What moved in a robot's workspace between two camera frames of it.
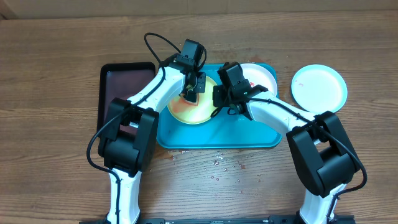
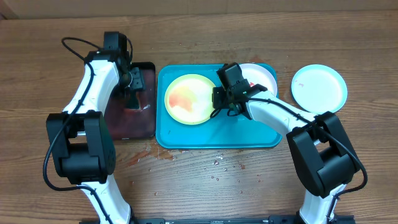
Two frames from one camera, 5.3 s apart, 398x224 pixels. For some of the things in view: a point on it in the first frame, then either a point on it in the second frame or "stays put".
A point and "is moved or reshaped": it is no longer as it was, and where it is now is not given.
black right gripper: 222,93 stays put
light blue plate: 318,88 stays put
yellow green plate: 194,112 stays put
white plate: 258,75 stays put
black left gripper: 201,87 to 138,83
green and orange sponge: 183,98 is moved or reshaped
